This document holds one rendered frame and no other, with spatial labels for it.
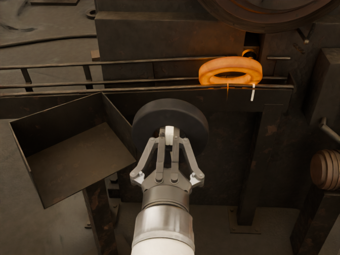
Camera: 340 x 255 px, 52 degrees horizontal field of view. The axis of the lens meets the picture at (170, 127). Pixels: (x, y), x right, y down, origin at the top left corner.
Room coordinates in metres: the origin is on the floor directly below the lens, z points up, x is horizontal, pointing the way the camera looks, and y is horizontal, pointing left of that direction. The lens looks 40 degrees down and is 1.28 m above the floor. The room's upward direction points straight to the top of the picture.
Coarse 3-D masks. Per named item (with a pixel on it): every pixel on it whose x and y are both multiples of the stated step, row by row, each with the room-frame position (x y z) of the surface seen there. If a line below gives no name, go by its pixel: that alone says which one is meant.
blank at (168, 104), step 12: (144, 108) 0.53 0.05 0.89; (156, 108) 0.51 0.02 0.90; (168, 108) 0.50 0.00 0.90; (180, 108) 0.51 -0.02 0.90; (192, 108) 0.52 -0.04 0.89; (144, 120) 0.51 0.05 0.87; (156, 120) 0.51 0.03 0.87; (168, 120) 0.50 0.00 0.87; (180, 120) 0.50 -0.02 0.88; (192, 120) 0.50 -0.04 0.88; (204, 120) 0.51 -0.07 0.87; (132, 132) 0.51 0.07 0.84; (144, 132) 0.51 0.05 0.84; (156, 132) 0.54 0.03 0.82; (192, 132) 0.50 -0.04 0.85; (204, 132) 0.50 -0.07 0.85; (144, 144) 0.51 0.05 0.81; (192, 144) 0.50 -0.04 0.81; (204, 144) 0.50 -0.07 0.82; (156, 156) 0.51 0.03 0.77; (168, 156) 0.51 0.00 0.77; (180, 156) 0.51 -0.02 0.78
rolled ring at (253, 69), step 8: (232, 56) 0.84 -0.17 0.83; (208, 64) 0.85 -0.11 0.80; (216, 64) 0.83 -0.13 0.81; (224, 64) 0.82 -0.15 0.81; (232, 64) 0.82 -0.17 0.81; (240, 64) 0.82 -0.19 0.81; (248, 64) 0.82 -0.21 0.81; (256, 64) 0.84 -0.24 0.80; (200, 72) 0.86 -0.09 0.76; (208, 72) 0.83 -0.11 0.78; (216, 72) 0.83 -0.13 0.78; (248, 72) 0.83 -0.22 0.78; (256, 72) 0.83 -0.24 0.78; (200, 80) 0.87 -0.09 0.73; (208, 80) 0.87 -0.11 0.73; (216, 80) 0.91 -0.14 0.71; (224, 80) 0.91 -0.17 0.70; (232, 80) 0.91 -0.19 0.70; (240, 80) 0.90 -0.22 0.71; (248, 80) 0.87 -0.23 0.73; (256, 80) 0.86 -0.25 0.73; (208, 88) 0.90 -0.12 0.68
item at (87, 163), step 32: (96, 96) 0.81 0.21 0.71; (32, 128) 0.71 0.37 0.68; (64, 128) 0.76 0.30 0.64; (96, 128) 0.80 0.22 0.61; (128, 128) 0.68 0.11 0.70; (32, 160) 0.68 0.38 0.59; (64, 160) 0.67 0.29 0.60; (96, 160) 0.66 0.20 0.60; (128, 160) 0.66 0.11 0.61; (64, 192) 0.56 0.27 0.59; (96, 192) 0.66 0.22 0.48; (96, 224) 0.64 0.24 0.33
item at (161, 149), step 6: (162, 132) 0.49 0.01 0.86; (162, 138) 0.48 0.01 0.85; (162, 144) 0.46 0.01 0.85; (162, 150) 0.45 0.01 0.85; (162, 156) 0.43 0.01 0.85; (162, 162) 0.41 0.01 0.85; (156, 168) 0.40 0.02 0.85; (162, 168) 0.40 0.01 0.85; (156, 174) 0.39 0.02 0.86; (162, 174) 0.39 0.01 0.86; (156, 180) 0.38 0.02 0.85
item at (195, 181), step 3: (192, 174) 0.39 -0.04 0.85; (192, 177) 0.39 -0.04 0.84; (195, 177) 0.39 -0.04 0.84; (192, 180) 0.39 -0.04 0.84; (195, 180) 0.39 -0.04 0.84; (198, 180) 0.39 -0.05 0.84; (192, 183) 0.38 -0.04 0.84; (195, 183) 0.38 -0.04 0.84; (198, 183) 0.38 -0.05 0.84; (201, 183) 0.38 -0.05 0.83; (192, 186) 0.38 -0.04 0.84; (195, 186) 0.38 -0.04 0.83
